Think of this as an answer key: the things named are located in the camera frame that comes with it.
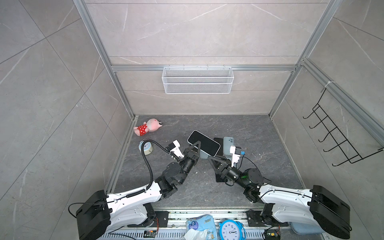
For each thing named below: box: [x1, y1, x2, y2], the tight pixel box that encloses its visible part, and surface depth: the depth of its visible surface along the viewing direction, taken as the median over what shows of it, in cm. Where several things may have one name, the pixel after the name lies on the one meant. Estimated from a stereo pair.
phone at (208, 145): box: [187, 130, 221, 157], surface depth 69 cm
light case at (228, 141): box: [223, 136, 235, 155], surface depth 106 cm
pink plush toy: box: [133, 118, 163, 136], surface depth 106 cm
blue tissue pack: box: [184, 214, 218, 240], surface depth 68 cm
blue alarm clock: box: [218, 219, 247, 240], surface depth 70 cm
